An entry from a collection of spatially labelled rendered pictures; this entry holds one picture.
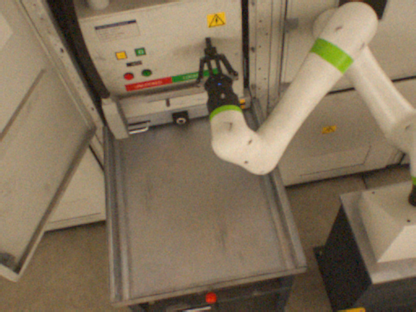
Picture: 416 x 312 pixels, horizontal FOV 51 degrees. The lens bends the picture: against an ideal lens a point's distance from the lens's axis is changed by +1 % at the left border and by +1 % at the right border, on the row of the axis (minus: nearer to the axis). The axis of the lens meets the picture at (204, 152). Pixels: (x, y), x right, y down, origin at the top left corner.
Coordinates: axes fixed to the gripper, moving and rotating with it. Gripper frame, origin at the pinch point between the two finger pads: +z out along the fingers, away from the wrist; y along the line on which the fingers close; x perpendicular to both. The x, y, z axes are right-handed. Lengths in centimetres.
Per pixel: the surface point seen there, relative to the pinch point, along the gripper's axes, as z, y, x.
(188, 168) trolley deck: -18.3, -14.3, -38.2
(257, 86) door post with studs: 7.4, 17.0, -31.6
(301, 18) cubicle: 5.4, 30.1, -0.2
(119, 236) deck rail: -39, -41, -38
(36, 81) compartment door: -1, -53, 1
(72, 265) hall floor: -14, -87, -123
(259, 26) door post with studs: 7.5, 17.4, -2.1
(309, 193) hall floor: 1, 45, -123
